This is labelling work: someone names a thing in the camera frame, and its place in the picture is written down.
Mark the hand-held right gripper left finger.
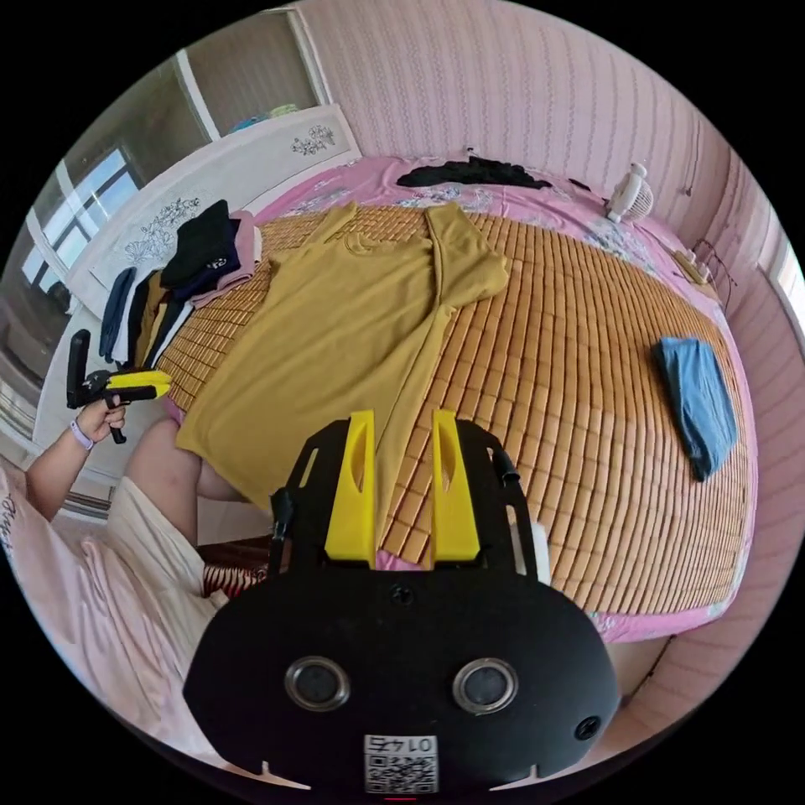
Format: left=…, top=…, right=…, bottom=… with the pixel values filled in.
left=324, top=408, right=378, bottom=562

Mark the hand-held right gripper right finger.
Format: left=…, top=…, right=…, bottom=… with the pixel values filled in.
left=432, top=408, right=486, bottom=564

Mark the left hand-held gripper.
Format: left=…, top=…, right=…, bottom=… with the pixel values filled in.
left=80, top=369, right=173, bottom=445

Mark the person's left forearm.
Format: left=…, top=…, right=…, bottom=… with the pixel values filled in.
left=24, top=419, right=96, bottom=523

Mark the yellow long sleeve sweatshirt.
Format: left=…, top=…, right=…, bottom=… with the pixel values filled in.
left=175, top=200, right=510, bottom=556

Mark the person's left hand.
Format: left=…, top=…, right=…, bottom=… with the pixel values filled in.
left=73, top=402, right=127, bottom=445

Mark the bed with woven mat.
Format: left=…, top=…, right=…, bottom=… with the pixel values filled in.
left=34, top=103, right=760, bottom=647

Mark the pile of clothes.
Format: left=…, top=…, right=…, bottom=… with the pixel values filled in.
left=97, top=199, right=262, bottom=371

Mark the person's body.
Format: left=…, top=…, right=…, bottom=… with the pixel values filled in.
left=0, top=416, right=281, bottom=766

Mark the window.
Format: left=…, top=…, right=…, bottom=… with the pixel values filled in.
left=20, top=145, right=144, bottom=300

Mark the blue folded garment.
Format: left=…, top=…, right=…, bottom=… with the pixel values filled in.
left=650, top=336, right=739, bottom=484

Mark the black garment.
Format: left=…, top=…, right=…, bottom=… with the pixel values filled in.
left=395, top=155, right=556, bottom=191

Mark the white fan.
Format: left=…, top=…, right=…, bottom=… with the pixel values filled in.
left=605, top=161, right=656, bottom=224

